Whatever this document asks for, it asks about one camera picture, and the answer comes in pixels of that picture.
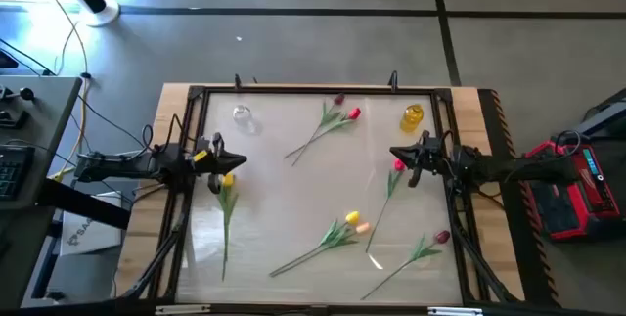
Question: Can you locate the clear glass vase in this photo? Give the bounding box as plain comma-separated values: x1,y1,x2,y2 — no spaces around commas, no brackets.
231,104,264,136

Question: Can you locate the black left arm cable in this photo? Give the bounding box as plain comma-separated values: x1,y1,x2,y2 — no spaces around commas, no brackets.
140,113,186,160

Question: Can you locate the grey desk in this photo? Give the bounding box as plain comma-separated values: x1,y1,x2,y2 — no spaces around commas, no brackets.
0,75,83,310

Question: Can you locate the red black tool case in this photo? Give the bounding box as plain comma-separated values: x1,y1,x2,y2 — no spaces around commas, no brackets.
523,138,626,243

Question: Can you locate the silver metal bracket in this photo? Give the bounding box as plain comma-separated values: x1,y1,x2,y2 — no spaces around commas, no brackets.
155,304,212,316
427,306,484,316

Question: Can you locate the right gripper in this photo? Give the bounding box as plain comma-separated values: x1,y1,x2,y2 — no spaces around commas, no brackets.
389,130,460,189

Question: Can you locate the black hazard striped strip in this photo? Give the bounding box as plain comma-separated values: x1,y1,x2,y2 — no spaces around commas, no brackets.
476,88,563,310

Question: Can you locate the dark red tulip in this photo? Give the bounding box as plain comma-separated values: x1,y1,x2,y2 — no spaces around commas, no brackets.
360,230,451,301
291,92,346,167

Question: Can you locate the white printed box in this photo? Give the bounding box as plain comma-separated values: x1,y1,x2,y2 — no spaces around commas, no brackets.
59,203,123,257

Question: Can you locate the black keyboard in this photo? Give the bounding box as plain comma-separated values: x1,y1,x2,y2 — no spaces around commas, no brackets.
0,145,35,203

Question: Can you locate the yellow glass vase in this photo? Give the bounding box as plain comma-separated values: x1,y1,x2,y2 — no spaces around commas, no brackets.
399,103,425,134

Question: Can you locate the black joystick knob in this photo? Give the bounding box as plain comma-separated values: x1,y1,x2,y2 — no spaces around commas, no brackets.
0,85,36,103

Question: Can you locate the yellow tulip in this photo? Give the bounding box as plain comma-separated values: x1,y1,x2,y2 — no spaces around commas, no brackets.
216,172,240,283
268,210,361,278

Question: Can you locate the peach tulip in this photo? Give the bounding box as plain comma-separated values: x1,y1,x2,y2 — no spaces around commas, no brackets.
269,222,372,278

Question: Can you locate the black metal table frame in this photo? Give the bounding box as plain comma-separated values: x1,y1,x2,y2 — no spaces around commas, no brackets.
116,83,524,316

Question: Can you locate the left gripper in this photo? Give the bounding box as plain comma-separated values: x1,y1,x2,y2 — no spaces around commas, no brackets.
185,132,248,195

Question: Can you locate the yellow cable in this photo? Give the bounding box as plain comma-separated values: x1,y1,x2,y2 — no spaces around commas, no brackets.
27,0,92,183

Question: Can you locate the black metal bar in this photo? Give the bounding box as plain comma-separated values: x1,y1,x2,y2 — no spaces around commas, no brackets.
37,177,132,232

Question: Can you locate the grey metal stand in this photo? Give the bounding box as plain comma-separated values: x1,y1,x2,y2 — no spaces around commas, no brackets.
571,86,626,137

